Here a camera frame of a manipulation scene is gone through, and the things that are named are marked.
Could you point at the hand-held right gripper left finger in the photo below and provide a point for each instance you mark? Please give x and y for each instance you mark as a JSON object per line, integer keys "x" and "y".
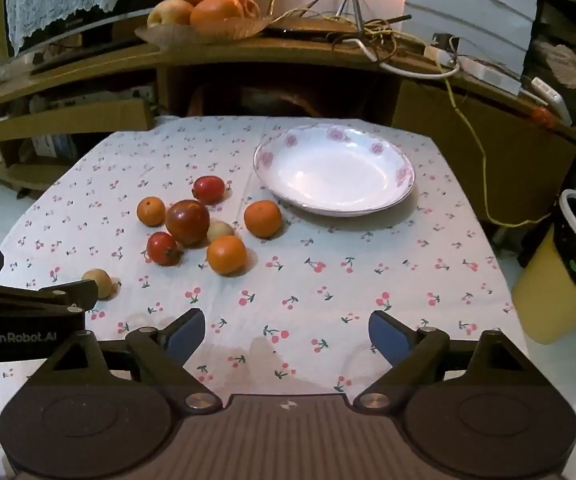
{"x": 191, "y": 329}

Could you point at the wooden desk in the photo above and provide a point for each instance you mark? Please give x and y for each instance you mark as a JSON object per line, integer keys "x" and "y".
{"x": 278, "y": 67}

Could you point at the large dark red tomato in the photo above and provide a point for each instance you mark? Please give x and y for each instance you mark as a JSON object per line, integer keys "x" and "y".
{"x": 187, "y": 222}

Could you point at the white floral plate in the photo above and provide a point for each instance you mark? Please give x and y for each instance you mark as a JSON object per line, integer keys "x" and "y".
{"x": 335, "y": 172}

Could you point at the black flat device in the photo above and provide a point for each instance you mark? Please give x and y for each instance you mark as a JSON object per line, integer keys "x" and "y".
{"x": 308, "y": 31}

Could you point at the white power strip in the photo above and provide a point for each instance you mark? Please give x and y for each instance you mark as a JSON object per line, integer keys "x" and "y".
{"x": 487, "y": 72}

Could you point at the yellow trash bin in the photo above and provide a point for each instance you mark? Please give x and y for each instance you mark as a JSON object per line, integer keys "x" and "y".
{"x": 552, "y": 280}

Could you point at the small red tomato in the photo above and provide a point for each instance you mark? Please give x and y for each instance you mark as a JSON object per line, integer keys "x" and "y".
{"x": 208, "y": 189}
{"x": 164, "y": 248}

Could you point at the small tangerine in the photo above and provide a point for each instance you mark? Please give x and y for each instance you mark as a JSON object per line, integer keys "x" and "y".
{"x": 151, "y": 211}
{"x": 226, "y": 254}
{"x": 263, "y": 218}

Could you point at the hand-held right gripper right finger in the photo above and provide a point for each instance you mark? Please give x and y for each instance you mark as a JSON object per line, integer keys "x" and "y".
{"x": 385, "y": 335}

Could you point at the beige longan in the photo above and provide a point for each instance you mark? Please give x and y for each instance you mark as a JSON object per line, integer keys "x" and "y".
{"x": 223, "y": 229}
{"x": 98, "y": 281}

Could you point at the cherry print tablecloth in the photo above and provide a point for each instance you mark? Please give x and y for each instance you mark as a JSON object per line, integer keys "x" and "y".
{"x": 318, "y": 280}

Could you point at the glass fruit bowl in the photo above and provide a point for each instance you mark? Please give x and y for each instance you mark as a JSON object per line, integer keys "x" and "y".
{"x": 228, "y": 34}

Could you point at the pale yellow apple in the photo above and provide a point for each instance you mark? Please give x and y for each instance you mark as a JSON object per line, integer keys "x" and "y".
{"x": 170, "y": 12}

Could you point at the small white adapter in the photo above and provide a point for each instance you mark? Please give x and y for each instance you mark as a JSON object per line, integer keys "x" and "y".
{"x": 436, "y": 52}

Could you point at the white power adapter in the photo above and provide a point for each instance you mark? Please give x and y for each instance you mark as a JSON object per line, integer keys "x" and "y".
{"x": 550, "y": 94}

